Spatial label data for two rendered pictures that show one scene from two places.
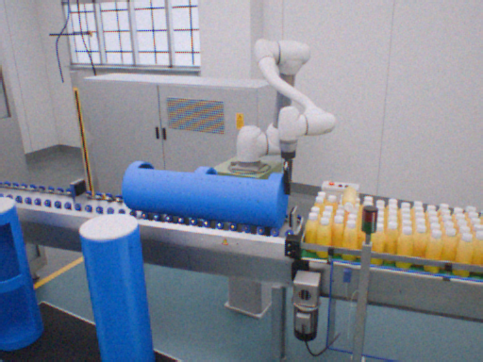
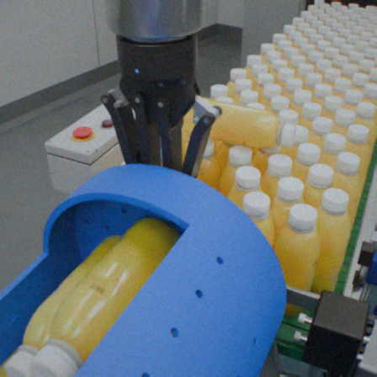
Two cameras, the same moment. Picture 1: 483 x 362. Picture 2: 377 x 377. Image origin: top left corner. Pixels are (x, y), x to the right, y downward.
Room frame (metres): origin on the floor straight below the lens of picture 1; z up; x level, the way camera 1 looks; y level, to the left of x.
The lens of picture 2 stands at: (1.97, 0.18, 1.47)
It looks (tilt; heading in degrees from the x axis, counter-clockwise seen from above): 35 degrees down; 277
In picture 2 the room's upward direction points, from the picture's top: straight up
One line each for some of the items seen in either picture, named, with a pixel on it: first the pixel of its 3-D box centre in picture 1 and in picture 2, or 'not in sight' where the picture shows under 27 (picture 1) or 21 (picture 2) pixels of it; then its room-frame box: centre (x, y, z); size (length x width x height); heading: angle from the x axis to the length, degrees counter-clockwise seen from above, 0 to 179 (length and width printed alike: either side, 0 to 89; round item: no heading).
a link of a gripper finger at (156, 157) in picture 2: not in sight; (150, 136); (2.06, -0.24, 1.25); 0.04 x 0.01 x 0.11; 71
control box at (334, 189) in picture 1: (340, 193); (102, 146); (2.23, -0.55, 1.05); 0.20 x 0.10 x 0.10; 71
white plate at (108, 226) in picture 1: (108, 226); not in sight; (1.92, 0.67, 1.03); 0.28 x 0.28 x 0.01
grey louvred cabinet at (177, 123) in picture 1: (177, 148); not in sight; (4.40, 0.67, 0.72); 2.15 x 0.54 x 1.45; 60
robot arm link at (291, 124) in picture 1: (291, 123); not in sight; (2.05, -0.24, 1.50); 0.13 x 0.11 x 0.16; 102
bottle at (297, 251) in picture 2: (312, 233); (294, 264); (1.87, -0.34, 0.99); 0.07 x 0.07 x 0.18
